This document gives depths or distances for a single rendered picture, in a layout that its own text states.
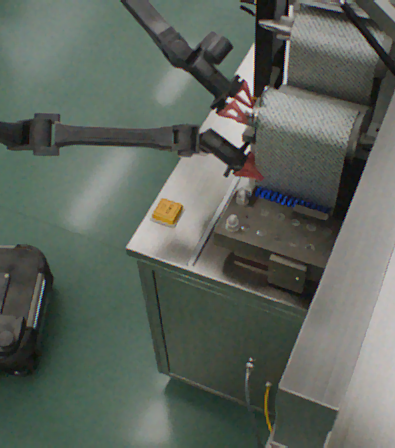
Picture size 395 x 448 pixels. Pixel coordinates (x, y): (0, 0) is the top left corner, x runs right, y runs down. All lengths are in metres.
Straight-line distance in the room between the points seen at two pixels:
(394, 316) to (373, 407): 0.17
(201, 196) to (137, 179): 1.31
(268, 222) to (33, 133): 0.66
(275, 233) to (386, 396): 0.77
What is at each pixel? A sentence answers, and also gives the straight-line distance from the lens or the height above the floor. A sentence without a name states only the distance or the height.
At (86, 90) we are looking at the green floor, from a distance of 3.84.
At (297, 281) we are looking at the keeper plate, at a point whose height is 0.96.
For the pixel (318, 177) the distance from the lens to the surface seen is 1.77.
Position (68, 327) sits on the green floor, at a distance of 2.86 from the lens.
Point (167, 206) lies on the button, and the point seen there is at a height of 0.92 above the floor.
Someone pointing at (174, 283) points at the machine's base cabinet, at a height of 0.79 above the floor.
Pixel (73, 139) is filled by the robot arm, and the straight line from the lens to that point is 1.77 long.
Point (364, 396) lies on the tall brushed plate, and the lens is 1.11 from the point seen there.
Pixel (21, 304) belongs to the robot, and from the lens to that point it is 2.68.
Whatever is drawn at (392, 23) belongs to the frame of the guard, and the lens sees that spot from 1.26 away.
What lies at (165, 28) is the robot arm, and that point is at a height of 1.41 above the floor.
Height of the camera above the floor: 2.43
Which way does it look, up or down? 52 degrees down
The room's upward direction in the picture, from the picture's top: 4 degrees counter-clockwise
